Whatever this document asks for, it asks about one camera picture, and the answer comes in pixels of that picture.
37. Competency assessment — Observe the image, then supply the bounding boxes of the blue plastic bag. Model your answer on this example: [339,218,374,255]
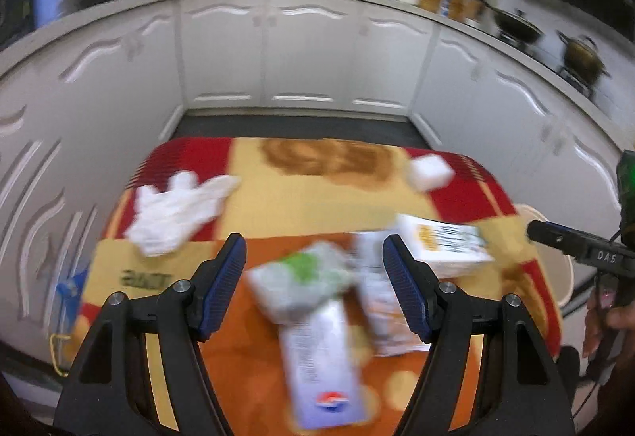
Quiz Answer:
[56,267,91,318]

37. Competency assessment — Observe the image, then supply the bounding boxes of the green white wipes packet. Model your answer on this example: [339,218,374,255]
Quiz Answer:
[246,240,363,325]

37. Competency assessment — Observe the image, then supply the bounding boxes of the long white box round logo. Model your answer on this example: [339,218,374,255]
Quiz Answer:
[277,297,372,434]

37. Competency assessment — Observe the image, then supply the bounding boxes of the person's right hand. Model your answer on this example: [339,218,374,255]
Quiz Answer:
[583,299,635,360]

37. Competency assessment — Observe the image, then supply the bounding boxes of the white box barcode label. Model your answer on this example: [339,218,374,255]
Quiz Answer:
[406,154,456,193]

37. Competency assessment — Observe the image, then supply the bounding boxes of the brass pot with lid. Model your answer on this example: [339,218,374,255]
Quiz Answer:
[558,31,611,89]

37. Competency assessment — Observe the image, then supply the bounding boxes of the red yellow printed blanket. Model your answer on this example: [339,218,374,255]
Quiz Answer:
[82,135,564,436]

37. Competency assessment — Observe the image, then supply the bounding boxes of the white lower cabinets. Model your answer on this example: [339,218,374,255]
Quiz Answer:
[0,0,635,342]

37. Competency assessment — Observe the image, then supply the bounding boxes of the brown dotted snack packet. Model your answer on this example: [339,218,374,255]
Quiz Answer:
[354,230,432,357]

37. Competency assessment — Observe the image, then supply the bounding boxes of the white carton yellow label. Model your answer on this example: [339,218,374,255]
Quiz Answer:
[395,212,495,278]

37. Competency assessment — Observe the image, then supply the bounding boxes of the cream plastic bin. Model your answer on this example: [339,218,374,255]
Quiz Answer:
[513,203,576,313]

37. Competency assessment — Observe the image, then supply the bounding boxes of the black wok with lid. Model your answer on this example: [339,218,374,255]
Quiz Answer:
[464,0,544,47]

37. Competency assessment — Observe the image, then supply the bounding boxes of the white plastic glove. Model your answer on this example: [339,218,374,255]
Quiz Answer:
[124,170,243,258]

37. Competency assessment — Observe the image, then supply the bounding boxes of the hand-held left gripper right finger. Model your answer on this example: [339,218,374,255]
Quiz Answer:
[382,233,579,436]

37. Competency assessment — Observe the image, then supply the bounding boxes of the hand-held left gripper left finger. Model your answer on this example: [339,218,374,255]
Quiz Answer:
[52,232,248,436]

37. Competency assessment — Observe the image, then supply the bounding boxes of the black gas stove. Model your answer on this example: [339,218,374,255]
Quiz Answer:
[496,29,596,99]

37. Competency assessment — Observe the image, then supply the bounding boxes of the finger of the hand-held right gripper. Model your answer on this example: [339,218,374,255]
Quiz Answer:
[527,219,579,262]

